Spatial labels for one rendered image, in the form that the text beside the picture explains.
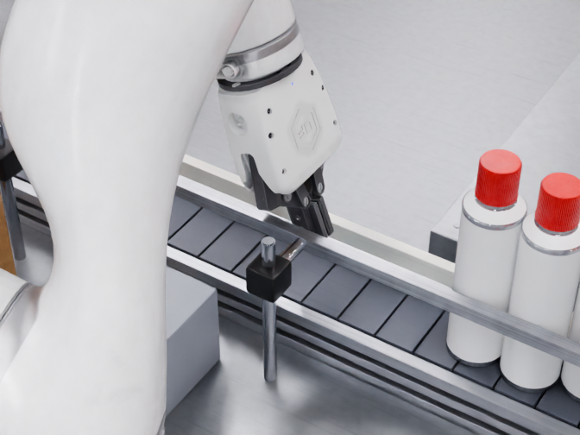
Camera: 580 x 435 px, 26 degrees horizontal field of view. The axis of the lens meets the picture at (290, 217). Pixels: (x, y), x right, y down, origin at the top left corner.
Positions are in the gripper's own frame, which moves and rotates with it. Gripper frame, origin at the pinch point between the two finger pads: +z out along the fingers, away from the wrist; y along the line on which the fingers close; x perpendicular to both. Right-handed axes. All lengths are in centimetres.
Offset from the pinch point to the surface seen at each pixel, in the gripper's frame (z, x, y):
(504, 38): 9, 8, 54
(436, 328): 10.6, -10.6, -0.4
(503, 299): 5.4, -19.0, -1.6
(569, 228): -2.3, -26.4, -1.7
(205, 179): -1.2, 14.6, 3.4
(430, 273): 7.5, -8.7, 3.4
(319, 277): 6.4, 0.9, -0.4
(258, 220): -2.5, 1.8, -4.5
